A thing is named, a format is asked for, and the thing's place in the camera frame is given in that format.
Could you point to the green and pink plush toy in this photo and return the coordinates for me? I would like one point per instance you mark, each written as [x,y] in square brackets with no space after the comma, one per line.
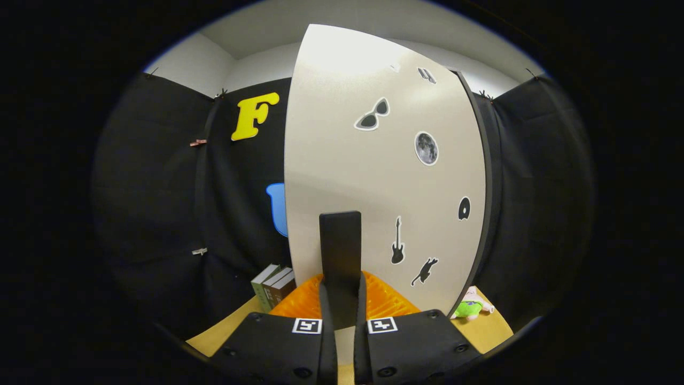
[469,309]

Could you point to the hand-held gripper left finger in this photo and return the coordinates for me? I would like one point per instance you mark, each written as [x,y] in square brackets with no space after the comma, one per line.
[328,347]

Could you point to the grey cabinet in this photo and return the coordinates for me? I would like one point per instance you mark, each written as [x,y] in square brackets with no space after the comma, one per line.
[489,182]

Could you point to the green book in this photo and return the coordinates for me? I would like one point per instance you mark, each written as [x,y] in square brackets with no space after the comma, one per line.
[262,289]

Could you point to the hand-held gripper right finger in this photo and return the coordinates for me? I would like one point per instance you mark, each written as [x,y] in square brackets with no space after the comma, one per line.
[362,347]

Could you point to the black backdrop cloth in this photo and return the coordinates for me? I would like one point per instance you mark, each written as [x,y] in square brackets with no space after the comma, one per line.
[155,187]

